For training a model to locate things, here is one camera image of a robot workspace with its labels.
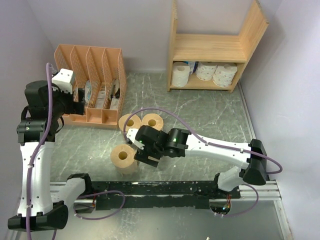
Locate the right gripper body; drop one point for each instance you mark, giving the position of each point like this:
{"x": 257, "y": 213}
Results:
{"x": 142, "y": 155}

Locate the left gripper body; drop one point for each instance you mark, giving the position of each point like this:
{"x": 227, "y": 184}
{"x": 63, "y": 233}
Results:
{"x": 72, "y": 106}

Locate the brown roll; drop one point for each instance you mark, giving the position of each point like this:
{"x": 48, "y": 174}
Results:
{"x": 153, "y": 120}
{"x": 122, "y": 157}
{"x": 134, "y": 122}
{"x": 153, "y": 159}

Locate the plain white roll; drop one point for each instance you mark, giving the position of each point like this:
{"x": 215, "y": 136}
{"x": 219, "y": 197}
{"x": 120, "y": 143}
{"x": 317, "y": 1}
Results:
{"x": 180, "y": 74}

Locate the blue white roll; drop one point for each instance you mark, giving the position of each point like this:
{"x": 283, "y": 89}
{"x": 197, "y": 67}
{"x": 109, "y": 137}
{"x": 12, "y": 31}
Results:
{"x": 192, "y": 65}

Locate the white patterned roll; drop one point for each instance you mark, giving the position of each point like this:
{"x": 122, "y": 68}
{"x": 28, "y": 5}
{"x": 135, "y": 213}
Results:
{"x": 224, "y": 74}
{"x": 205, "y": 70}

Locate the white patterned roll front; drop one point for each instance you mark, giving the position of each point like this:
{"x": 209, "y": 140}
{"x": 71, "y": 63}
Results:
{"x": 224, "y": 74}

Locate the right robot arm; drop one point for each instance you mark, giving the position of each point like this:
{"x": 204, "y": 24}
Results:
{"x": 248, "y": 159}

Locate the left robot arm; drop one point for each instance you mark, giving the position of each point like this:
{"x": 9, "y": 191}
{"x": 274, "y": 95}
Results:
{"x": 38, "y": 209}

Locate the wooden two-tier shelf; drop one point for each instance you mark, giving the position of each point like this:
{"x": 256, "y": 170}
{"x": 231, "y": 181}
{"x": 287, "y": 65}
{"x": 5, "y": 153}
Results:
{"x": 236, "y": 49}

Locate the peach plastic file organizer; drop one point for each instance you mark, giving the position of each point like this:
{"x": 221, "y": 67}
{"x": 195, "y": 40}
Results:
{"x": 100, "y": 65}

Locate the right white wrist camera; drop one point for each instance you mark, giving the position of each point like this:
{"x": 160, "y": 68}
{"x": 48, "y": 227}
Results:
{"x": 131, "y": 135}

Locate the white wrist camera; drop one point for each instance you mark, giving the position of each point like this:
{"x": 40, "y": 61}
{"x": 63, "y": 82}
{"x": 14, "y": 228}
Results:
{"x": 64, "y": 80}
{"x": 131, "y": 135}

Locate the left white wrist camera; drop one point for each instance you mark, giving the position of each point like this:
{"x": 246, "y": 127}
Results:
{"x": 64, "y": 80}

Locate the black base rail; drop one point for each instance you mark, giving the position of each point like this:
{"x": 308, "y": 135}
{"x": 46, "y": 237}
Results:
{"x": 160, "y": 194}

